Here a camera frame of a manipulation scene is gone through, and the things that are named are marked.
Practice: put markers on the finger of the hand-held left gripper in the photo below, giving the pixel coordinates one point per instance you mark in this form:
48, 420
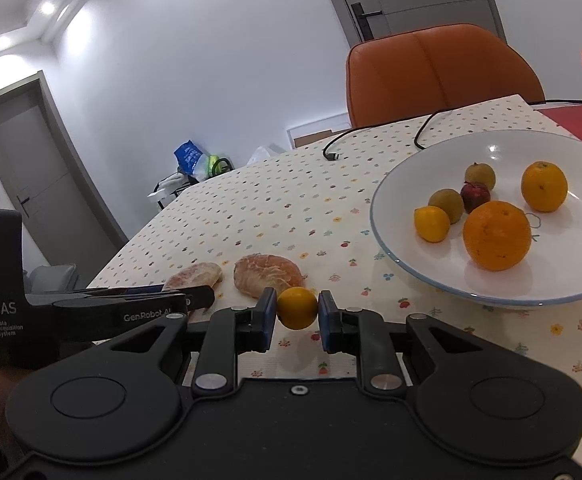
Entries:
146, 288
171, 297

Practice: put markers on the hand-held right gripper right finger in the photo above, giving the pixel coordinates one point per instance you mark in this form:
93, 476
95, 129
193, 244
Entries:
327, 322

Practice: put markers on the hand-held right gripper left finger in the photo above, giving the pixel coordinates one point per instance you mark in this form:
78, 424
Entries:
268, 320

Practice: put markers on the small yellow citrus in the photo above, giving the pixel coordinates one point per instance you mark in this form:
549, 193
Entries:
432, 223
297, 308

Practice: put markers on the brown-green round fruit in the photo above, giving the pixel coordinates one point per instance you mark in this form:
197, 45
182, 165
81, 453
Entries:
446, 202
481, 175

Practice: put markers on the large orange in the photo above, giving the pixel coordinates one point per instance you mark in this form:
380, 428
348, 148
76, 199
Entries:
497, 235

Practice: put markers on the small red apple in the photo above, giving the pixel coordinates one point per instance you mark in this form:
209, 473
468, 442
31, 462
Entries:
475, 195

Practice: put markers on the white plate with blue rim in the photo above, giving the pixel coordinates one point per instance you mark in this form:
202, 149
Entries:
571, 260

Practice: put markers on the medium orange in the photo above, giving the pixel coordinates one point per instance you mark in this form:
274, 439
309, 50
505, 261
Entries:
544, 186

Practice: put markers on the small peeled pomelo piece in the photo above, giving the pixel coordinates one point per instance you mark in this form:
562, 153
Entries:
196, 275

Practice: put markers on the large peeled pomelo piece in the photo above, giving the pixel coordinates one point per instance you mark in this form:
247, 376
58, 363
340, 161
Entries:
266, 272

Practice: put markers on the grey sofa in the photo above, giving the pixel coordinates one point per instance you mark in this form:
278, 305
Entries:
53, 277

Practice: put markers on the black metal rack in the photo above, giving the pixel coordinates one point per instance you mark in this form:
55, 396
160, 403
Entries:
168, 195

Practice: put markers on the white cloth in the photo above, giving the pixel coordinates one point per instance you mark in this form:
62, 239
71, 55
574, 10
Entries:
166, 185

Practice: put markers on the plain grey door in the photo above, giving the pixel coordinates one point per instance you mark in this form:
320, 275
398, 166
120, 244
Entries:
36, 170

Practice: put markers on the floral dotted tablecloth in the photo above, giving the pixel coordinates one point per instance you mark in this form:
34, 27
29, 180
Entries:
296, 210

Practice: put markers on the blue plastic bag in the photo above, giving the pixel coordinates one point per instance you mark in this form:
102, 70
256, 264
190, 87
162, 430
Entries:
188, 157

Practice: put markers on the yellow-green packet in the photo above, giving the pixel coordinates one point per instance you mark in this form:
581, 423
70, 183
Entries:
213, 165

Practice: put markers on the white plastic bag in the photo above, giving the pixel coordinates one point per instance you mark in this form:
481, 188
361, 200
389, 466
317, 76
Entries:
263, 156

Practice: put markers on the flat cardboard box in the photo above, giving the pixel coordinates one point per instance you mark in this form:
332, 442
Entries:
316, 132

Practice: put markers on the recessed ceiling light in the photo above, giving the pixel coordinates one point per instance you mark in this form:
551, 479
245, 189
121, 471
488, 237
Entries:
47, 7

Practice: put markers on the orange leather chair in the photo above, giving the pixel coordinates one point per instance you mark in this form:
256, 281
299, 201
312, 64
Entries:
436, 75

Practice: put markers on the colourful table mat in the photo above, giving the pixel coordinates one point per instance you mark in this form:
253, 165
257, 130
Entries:
578, 125

